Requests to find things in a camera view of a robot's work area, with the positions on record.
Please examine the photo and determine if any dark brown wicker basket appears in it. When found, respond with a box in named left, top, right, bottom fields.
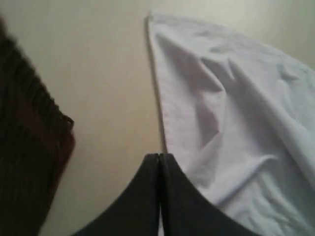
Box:
left=0, top=24, right=75, bottom=236

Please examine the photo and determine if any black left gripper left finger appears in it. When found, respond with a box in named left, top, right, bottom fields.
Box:
left=74, top=154, right=159, bottom=236

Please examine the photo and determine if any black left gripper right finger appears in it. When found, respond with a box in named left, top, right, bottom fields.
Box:
left=159, top=154, right=255, bottom=236

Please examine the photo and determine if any white t-shirt with red lettering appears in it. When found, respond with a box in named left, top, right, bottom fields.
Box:
left=148, top=12, right=315, bottom=236

